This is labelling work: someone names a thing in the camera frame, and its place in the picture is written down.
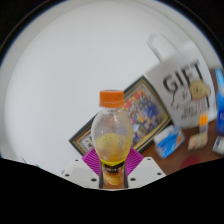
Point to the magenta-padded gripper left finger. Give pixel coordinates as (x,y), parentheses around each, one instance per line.
(78,170)

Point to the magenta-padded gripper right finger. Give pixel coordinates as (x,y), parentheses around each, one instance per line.
(147,170)

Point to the orange-capped clear drink bottle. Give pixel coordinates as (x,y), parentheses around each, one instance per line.
(111,133)

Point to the blue tissue pack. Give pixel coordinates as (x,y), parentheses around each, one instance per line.
(169,141)

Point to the framed group picture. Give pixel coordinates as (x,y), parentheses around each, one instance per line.
(146,113)

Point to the puzzle cube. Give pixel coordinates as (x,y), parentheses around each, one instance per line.
(203,120)

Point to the white printed paper bag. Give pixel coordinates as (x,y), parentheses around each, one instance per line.
(183,90)

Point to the blue detergent bottle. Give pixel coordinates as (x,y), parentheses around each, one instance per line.
(220,106)

